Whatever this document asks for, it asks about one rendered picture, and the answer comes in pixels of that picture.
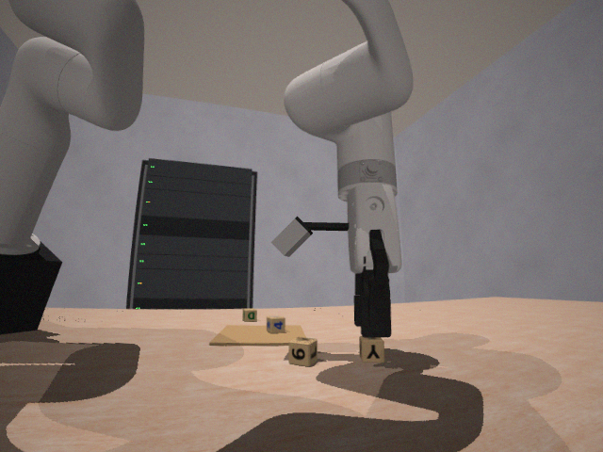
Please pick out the tan flat mat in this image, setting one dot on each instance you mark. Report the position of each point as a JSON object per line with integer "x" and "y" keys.
{"x": 241, "y": 335}

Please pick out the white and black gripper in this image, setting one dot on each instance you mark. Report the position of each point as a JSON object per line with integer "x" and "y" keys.
{"x": 381, "y": 232}

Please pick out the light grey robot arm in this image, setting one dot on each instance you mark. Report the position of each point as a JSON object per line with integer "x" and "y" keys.
{"x": 104, "y": 87}

